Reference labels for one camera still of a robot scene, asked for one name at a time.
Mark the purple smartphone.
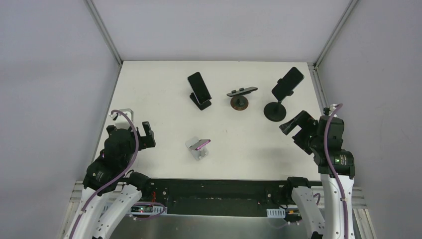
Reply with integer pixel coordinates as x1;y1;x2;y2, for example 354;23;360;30
192;139;211;150

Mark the black smartphone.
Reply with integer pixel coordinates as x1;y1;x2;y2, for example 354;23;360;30
226;87;258;97
188;72;211;104

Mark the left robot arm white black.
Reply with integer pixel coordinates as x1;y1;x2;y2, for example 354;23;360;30
64;121;156;239

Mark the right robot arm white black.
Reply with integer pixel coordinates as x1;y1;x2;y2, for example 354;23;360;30
279;111;355;239

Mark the black pole phone stand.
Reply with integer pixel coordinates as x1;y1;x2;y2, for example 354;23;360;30
263;78;295;122

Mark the teal smartphone on pole stand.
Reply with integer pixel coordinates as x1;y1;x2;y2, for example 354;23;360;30
271;67;304;102

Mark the round wooden base phone stand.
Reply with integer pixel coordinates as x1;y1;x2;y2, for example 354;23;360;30
230;96;249;111

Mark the black folding phone stand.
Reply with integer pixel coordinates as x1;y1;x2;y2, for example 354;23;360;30
189;92;212;111

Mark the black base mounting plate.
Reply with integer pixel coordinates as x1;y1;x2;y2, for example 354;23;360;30
119;178;325;218

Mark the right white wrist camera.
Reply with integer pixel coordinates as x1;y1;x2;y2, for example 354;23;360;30
323;104;339;116

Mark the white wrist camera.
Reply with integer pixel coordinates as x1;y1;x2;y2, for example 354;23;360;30
323;104;339;116
108;109;133;130

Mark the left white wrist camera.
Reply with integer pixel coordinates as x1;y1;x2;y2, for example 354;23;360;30
108;109;133;130

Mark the left circuit board with wires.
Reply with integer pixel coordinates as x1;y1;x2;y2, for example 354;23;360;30
130;192;156;214

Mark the circuit board with wires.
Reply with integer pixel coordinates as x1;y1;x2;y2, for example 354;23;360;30
130;192;156;214
285;209;302;221

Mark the right circuit board with wires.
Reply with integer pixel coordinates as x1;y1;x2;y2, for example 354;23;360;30
285;209;302;221

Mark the right white slotted cable duct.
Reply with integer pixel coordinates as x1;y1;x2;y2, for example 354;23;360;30
266;208;286;219

